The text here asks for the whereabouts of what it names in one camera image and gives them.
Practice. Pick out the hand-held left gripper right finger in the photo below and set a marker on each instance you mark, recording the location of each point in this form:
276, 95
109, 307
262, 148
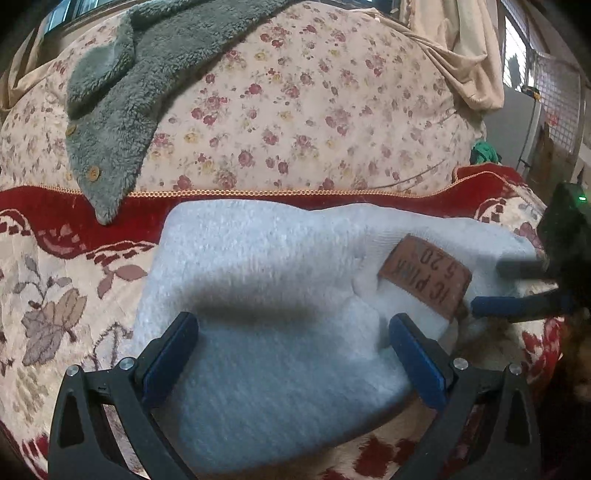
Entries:
418, 360

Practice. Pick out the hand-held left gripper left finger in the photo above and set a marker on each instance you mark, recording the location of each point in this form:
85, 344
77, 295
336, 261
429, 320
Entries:
168, 360

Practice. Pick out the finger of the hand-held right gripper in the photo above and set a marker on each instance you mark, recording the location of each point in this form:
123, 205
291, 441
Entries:
521, 268
496, 306

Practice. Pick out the light grey fleece pants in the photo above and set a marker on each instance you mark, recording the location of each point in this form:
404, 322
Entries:
277, 369

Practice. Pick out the brown cardboard piece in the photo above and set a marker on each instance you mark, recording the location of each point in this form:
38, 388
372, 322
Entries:
551, 157

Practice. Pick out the green cloth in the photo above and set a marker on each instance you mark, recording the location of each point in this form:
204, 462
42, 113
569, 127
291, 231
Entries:
485, 153

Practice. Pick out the grey panel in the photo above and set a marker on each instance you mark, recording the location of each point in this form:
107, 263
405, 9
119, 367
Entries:
510, 124

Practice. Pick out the red patterned blanket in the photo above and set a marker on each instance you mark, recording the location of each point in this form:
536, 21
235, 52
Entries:
46, 277

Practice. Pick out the white window grille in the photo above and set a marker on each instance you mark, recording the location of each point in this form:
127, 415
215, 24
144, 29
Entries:
554, 83

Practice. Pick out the beige curtain cloth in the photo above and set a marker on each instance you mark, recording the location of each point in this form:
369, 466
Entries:
471, 55

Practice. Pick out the cream floral duvet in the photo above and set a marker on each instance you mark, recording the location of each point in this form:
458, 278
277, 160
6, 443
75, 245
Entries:
300, 115

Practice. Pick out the grey fuzzy cardigan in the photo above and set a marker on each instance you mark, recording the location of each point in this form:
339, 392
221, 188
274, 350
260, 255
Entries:
138, 92

